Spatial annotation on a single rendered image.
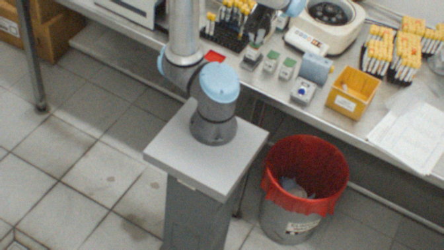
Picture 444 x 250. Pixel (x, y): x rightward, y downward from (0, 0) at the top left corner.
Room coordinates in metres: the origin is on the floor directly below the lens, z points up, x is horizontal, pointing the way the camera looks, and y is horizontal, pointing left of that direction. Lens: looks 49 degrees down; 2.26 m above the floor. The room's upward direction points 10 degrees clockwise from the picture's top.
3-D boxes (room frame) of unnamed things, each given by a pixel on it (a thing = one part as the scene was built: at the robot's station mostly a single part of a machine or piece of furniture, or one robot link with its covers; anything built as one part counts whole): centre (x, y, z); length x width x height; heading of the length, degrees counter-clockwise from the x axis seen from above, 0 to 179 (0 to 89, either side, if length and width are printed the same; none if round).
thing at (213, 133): (1.14, 0.03, 0.97); 0.15 x 0.15 x 0.10
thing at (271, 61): (1.50, -0.14, 0.91); 0.05 x 0.04 x 0.07; 158
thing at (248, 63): (1.52, -0.07, 0.89); 0.09 x 0.05 x 0.04; 157
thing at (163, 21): (1.61, 0.24, 0.92); 0.21 x 0.07 x 0.05; 68
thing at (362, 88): (1.40, -0.42, 0.92); 0.13 x 0.13 x 0.10; 65
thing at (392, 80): (1.62, -0.62, 0.89); 0.17 x 0.09 x 0.02; 175
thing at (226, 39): (1.62, 0.05, 0.93); 0.17 x 0.09 x 0.11; 69
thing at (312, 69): (1.49, -0.29, 0.92); 0.10 x 0.07 x 0.10; 70
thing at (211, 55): (1.50, 0.07, 0.88); 0.07 x 0.07 x 0.01; 68
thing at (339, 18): (1.76, -0.33, 0.97); 0.15 x 0.15 x 0.07
